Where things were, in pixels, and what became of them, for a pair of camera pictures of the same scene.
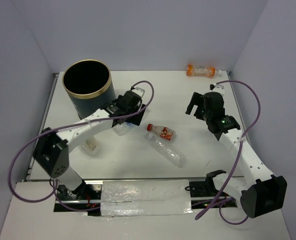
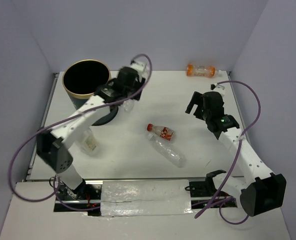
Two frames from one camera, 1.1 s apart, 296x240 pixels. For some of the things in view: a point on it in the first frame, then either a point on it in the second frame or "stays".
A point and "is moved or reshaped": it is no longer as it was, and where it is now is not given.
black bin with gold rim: x=89 y=85 stays
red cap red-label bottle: x=163 y=132 stays
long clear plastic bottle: x=168 y=149 stays
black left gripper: x=136 y=119 -> x=140 y=84
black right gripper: x=198 y=99 stays
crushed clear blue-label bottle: x=122 y=129 is moved or reshaped
